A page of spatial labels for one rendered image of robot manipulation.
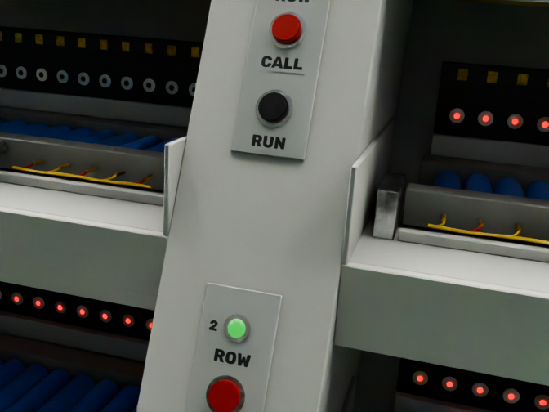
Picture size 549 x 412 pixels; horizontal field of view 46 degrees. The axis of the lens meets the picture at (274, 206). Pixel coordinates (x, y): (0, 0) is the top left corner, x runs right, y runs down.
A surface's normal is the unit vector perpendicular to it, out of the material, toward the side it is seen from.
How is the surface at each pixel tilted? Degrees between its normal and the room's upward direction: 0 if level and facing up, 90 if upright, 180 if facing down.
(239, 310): 90
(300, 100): 90
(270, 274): 90
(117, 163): 113
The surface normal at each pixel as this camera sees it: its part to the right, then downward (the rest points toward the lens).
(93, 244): -0.27, 0.25
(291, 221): -0.22, -0.14
